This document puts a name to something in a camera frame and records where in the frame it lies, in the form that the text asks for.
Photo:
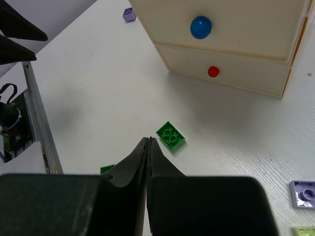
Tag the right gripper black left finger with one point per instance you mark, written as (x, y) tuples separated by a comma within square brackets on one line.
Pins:
[(110, 204)]

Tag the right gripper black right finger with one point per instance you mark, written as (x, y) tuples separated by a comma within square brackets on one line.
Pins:
[(179, 205)]

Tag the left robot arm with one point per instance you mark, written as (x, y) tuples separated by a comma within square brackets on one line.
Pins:
[(14, 25)]

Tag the green lego brick front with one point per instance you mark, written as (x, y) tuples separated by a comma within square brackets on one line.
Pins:
[(106, 168)]

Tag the green lego brick near cabinet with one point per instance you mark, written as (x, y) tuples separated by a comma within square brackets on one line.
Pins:
[(170, 136)]

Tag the purple lego brick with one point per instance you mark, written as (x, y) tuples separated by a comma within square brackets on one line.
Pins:
[(129, 15), (303, 194)]

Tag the lime lego brick right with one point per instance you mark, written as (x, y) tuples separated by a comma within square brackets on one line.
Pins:
[(304, 231)]

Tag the cream drawer cabinet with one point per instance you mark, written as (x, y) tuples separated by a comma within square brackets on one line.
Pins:
[(246, 44)]

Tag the aluminium table rail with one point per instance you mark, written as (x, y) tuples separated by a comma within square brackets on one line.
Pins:
[(39, 122)]

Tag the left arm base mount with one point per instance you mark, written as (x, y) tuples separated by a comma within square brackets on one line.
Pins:
[(15, 128)]

